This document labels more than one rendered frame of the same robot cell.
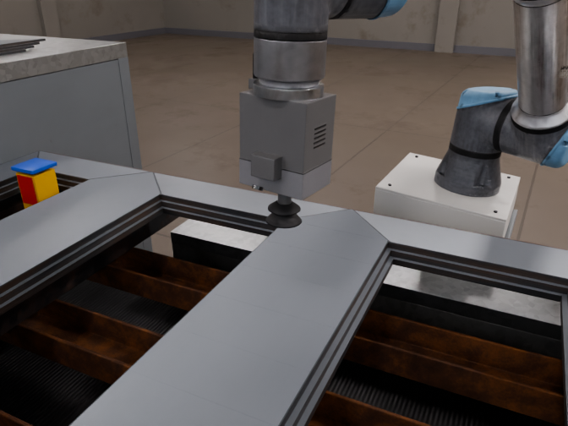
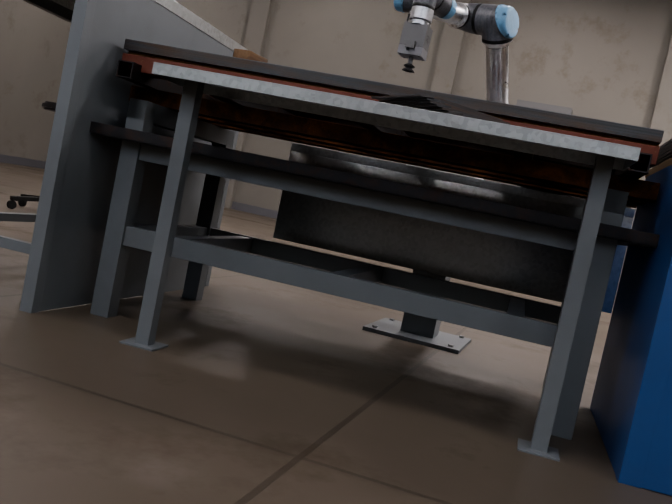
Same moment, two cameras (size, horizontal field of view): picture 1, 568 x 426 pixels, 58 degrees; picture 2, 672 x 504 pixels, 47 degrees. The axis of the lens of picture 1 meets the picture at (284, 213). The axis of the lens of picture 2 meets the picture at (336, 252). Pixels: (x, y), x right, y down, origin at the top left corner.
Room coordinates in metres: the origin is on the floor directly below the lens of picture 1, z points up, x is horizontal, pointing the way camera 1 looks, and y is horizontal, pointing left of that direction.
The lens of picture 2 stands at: (-2.01, 0.66, 0.51)
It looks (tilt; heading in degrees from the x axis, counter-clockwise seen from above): 4 degrees down; 348
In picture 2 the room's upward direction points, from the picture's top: 12 degrees clockwise
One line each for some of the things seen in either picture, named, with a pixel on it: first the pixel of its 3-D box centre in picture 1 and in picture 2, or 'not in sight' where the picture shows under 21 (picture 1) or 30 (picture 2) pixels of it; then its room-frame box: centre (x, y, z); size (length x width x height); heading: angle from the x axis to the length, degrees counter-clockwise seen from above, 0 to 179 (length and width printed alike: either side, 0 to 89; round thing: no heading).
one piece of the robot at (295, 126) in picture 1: (279, 136); (413, 38); (0.53, 0.01, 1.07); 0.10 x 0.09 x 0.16; 147
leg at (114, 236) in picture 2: not in sight; (123, 208); (0.49, 0.81, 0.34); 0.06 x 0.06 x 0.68; 65
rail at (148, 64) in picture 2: not in sight; (371, 105); (0.20, 0.17, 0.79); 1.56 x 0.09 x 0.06; 65
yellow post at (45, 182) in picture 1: (45, 214); not in sight; (0.95, 0.50, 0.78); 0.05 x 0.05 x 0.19; 65
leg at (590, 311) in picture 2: not in sight; (587, 313); (-0.11, -0.46, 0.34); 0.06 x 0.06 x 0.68; 65
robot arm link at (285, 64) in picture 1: (286, 60); (420, 16); (0.55, 0.00, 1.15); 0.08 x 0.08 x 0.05
